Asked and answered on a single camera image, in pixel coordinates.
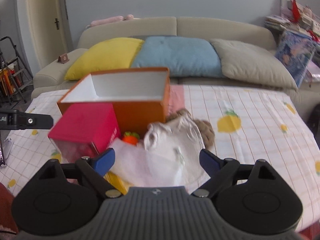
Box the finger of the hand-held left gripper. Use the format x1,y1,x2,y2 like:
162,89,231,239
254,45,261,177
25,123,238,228
9,109,54,130

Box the dark red fabric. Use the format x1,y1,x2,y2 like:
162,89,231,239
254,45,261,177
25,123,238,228
0,182,19,234

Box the black metal folding rack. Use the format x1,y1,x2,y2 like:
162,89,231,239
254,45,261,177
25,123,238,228
0,36,34,105

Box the beige pillow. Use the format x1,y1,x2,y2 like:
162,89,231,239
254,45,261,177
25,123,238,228
209,39,299,90

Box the pink plush toy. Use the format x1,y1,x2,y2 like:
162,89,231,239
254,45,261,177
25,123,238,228
90,14,141,28

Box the yellow packet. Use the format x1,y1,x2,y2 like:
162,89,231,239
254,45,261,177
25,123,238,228
104,171,134,194

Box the brown curly plush toy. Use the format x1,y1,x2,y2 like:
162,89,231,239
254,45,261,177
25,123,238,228
166,109,216,147

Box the orange toy carrot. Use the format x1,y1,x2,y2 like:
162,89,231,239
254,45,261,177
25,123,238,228
122,131,140,146

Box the clear plastic bag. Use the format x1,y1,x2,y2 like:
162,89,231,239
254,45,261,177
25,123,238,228
109,139,212,194

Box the orange cardboard box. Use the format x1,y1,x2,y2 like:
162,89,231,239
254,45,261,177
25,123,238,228
57,67,171,137

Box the blue pillow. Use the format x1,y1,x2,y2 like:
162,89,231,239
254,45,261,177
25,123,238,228
130,36,225,78

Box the yellow pillow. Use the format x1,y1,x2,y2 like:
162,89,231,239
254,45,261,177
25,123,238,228
64,37,145,81

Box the lemon print checked tablecloth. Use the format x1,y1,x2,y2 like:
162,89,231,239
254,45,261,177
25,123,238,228
0,84,320,233

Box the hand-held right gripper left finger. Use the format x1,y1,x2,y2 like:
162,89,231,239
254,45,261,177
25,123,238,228
37,148,123,198

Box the black round object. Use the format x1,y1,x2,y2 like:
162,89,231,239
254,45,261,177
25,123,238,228
306,107,320,140

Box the white fleece towel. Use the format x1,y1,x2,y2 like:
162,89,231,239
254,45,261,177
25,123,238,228
143,117,202,155

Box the red box with clear window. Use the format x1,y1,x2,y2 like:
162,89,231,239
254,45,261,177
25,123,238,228
47,103,122,164

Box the beige sofa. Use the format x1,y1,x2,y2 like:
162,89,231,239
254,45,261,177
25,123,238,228
32,17,315,105

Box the red and yellow boxes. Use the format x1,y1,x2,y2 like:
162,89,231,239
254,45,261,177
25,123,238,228
0,67,20,95

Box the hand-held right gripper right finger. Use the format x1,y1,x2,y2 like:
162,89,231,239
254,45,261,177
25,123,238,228
194,149,278,197

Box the blue printed picture board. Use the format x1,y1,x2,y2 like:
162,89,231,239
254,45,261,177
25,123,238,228
274,30,317,88

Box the pile of books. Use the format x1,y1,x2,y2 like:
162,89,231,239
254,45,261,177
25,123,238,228
264,0,320,37

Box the cream door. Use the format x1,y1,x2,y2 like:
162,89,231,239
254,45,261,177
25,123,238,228
26,0,69,73

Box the white plastic device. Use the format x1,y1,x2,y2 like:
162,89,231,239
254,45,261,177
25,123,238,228
1,137,13,167

